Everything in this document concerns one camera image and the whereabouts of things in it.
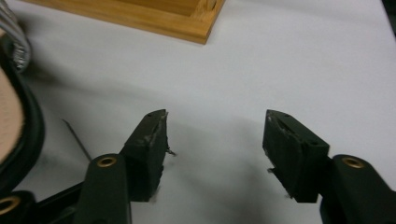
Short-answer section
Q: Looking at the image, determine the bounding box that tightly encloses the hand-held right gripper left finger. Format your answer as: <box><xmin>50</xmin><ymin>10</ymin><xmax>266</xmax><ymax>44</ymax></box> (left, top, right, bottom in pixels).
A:
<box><xmin>73</xmin><ymin>108</ymin><xmax>169</xmax><ymax>224</ymax></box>

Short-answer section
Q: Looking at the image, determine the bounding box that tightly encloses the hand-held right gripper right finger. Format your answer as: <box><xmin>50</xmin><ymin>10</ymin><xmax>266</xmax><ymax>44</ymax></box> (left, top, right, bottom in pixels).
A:
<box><xmin>262</xmin><ymin>109</ymin><xmax>396</xmax><ymax>224</ymax></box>

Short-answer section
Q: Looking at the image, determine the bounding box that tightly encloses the silver strap sandal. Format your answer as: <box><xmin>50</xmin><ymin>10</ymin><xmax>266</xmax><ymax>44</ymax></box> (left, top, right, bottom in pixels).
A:
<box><xmin>0</xmin><ymin>0</ymin><xmax>46</xmax><ymax>195</ymax></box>

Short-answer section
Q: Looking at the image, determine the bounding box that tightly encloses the wooden tray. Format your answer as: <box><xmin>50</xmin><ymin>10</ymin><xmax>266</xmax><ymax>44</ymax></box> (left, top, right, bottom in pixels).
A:
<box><xmin>21</xmin><ymin>0</ymin><xmax>226</xmax><ymax>45</ymax></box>

